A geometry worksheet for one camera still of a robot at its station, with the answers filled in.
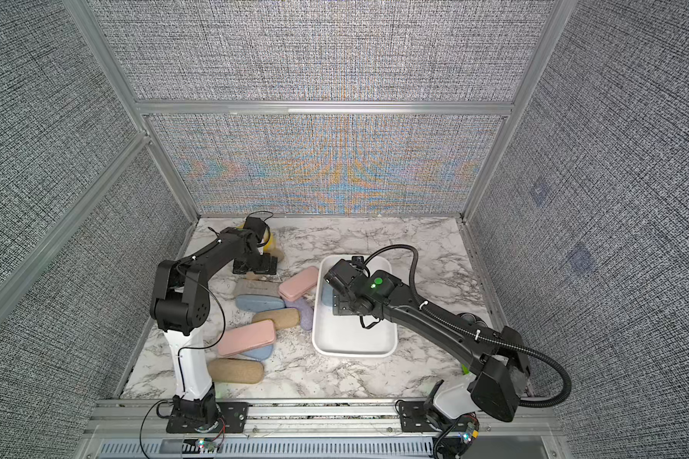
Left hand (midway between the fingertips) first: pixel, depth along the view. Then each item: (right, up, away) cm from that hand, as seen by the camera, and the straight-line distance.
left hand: (265, 267), depth 99 cm
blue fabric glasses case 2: (+3, -23, -17) cm, 29 cm away
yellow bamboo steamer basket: (-16, +15, +18) cm, 28 cm away
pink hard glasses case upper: (+12, -6, -4) cm, 14 cm away
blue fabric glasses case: (-1, -11, -8) cm, 14 cm away
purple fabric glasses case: (+15, -13, -10) cm, 22 cm away
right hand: (+29, -6, -22) cm, 37 cm away
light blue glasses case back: (+22, -9, -3) cm, 24 cm away
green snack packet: (+62, -28, -18) cm, 70 cm away
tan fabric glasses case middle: (+10, -14, -13) cm, 22 cm away
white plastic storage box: (+28, -20, -11) cm, 36 cm away
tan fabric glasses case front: (-3, -27, -20) cm, 34 cm away
